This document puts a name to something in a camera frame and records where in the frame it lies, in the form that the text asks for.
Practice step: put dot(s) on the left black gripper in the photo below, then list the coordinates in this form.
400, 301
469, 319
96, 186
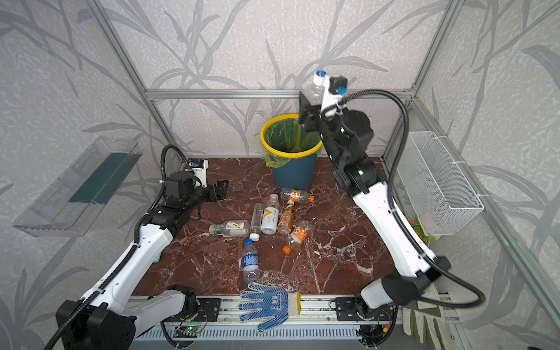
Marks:
219, 190

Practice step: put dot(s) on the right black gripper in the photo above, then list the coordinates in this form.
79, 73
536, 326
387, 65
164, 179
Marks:
307, 114

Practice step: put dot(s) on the clear bottle blue label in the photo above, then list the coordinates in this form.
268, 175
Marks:
250, 264

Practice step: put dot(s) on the orange label bottle top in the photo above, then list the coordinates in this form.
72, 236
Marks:
296, 196

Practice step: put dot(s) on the orange cap label bottle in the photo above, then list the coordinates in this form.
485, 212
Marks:
299, 234

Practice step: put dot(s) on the orange liquid bottle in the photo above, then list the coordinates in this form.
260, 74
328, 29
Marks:
286, 219

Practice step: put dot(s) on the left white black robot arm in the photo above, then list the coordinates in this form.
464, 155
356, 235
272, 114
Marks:
101, 319

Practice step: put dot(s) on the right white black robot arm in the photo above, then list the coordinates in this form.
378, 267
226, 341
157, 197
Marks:
344, 134

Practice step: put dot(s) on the teal bin with yellow rim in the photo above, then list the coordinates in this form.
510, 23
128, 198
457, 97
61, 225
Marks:
290, 151

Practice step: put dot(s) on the slim clear bottle white cap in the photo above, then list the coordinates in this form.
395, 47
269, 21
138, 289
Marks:
254, 233

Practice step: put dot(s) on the white yellow label bottle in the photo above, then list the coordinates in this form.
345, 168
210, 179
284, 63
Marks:
270, 218

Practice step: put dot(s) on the blue dotted knit glove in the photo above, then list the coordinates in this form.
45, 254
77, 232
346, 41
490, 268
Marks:
273, 306

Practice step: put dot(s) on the green circuit board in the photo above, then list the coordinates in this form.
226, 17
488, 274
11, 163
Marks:
189, 330

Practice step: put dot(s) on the potted plant red flowers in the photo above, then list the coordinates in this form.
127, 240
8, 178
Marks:
418, 228

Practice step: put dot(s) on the white green striped glove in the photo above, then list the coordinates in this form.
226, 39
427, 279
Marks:
426, 322

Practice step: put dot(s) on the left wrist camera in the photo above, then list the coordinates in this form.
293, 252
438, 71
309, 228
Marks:
198, 167

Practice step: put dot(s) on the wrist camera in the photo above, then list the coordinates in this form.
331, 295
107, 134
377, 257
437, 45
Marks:
335, 88
198, 167

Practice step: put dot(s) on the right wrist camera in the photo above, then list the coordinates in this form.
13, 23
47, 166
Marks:
335, 88

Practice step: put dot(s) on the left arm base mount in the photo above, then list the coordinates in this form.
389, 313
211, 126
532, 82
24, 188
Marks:
200, 309

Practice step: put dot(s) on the clear plastic wall tray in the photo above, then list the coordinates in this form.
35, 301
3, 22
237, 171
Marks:
73, 202

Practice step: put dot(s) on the white wire mesh basket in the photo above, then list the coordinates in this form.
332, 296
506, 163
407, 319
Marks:
443, 200

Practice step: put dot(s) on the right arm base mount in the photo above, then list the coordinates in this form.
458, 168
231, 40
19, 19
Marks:
345, 309

